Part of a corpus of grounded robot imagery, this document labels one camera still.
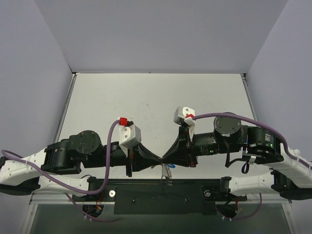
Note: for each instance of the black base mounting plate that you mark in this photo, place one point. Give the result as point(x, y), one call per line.
point(204, 208)

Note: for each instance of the blue capped silver key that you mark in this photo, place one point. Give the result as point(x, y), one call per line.
point(171, 166)

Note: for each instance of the silver bottle opener keychain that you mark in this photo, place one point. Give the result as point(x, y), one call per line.
point(166, 177)

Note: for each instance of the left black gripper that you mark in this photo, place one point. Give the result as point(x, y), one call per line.
point(132, 156)

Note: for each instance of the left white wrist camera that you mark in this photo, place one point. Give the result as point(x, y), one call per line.
point(129, 135)

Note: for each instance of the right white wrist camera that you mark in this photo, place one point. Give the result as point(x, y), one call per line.
point(184, 116)

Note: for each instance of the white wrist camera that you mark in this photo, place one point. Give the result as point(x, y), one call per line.
point(129, 135)
point(184, 116)

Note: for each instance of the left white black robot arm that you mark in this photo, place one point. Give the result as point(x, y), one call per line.
point(79, 165)

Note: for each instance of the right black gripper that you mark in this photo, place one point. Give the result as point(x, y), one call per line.
point(186, 149)

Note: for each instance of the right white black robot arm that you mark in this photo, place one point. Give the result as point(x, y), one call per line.
point(269, 165)

